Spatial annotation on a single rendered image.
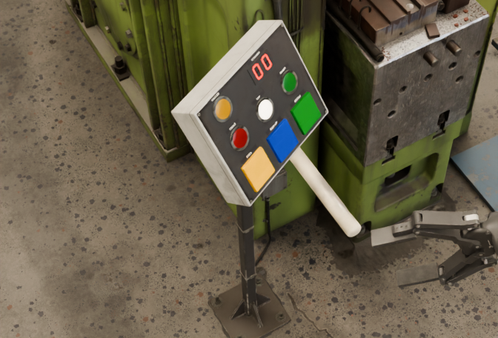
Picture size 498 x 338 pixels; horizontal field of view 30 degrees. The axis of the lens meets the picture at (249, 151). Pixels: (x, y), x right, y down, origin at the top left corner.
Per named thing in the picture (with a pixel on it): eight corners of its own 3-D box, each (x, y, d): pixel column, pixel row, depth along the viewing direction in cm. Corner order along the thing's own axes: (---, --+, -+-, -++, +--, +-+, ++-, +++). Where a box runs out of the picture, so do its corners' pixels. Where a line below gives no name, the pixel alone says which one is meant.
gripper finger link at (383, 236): (416, 239, 143) (415, 236, 142) (373, 248, 145) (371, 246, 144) (415, 222, 144) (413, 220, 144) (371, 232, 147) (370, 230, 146)
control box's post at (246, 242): (258, 312, 303) (249, 97, 217) (247, 317, 302) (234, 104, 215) (252, 303, 305) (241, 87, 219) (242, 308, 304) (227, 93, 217)
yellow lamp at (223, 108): (236, 116, 205) (235, 103, 202) (217, 124, 204) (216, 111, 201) (229, 106, 207) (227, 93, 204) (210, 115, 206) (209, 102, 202)
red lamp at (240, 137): (252, 144, 210) (252, 133, 206) (234, 153, 208) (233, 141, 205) (245, 135, 211) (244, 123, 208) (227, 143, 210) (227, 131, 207)
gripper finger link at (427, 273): (436, 262, 154) (437, 264, 154) (396, 270, 156) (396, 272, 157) (439, 277, 152) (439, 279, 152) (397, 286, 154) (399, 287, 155)
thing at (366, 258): (487, 234, 318) (487, 232, 317) (345, 312, 302) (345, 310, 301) (419, 155, 339) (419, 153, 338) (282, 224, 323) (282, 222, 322)
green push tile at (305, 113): (322, 115, 226) (310, 91, 222) (305, 135, 222) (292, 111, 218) (316, 114, 227) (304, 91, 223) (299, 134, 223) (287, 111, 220)
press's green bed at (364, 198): (443, 201, 327) (464, 117, 289) (354, 247, 316) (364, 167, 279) (355, 98, 356) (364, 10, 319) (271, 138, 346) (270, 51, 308)
